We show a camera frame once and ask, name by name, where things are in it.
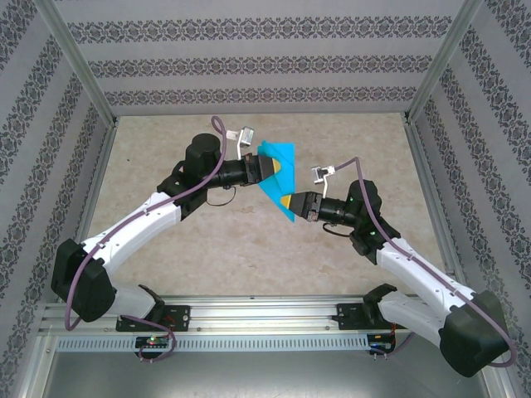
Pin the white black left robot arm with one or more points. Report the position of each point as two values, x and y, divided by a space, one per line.
137 221

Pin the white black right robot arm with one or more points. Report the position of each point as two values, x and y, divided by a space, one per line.
419 275

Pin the right controller circuit board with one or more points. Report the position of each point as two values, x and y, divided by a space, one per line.
379 343

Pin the controller circuit board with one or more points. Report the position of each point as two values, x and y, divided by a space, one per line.
379 343
151 342

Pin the left controller circuit board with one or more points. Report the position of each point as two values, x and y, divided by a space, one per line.
151 342

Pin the aluminium table side rail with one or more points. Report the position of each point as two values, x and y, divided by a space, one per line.
90 207
435 207

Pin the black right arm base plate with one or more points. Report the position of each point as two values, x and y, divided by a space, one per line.
348 317

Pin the aluminium mounting rail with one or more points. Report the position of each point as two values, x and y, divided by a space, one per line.
265 315

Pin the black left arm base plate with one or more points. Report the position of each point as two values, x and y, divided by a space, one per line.
182 317

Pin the aluminium frame post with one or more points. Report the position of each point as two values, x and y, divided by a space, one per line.
442 62
82 62

